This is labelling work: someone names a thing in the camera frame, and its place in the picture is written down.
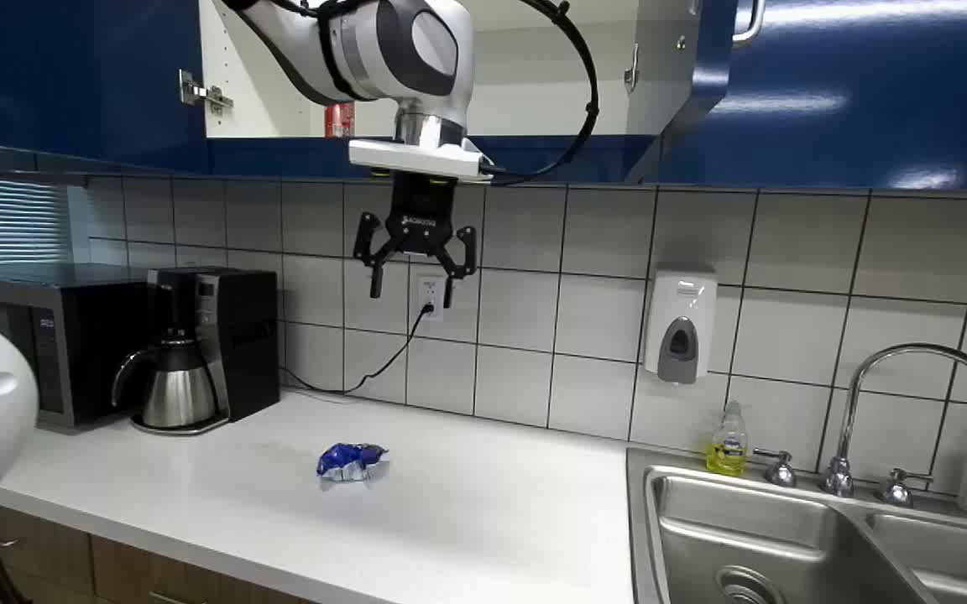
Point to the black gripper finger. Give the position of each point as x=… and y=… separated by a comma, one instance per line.
x=374, y=251
x=465, y=257

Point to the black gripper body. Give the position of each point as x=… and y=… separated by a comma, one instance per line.
x=420, y=205

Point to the blue cabinet door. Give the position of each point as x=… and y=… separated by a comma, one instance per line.
x=69, y=73
x=709, y=69

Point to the yellow dish soap bottle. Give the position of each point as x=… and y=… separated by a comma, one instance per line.
x=726, y=449

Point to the wooden lower cabinet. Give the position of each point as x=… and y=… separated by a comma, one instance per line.
x=117, y=564

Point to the blue upper cabinet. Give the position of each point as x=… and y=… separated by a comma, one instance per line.
x=865, y=102

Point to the black coffee maker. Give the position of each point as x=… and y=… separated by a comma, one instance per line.
x=239, y=338

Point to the blue chip bag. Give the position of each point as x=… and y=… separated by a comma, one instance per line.
x=351, y=461

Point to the steel coffee carafe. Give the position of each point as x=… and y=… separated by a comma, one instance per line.
x=171, y=391

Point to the black microwave oven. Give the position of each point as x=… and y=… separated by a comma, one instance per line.
x=69, y=338

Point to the stainless steel double sink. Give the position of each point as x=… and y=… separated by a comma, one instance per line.
x=753, y=537

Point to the chrome gooseneck faucet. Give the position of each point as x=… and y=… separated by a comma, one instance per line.
x=858, y=391

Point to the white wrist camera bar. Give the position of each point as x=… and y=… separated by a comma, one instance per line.
x=418, y=159

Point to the white wall outlet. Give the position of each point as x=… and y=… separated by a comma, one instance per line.
x=426, y=288

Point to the white wall soap dispenser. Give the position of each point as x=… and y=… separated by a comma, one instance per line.
x=678, y=323

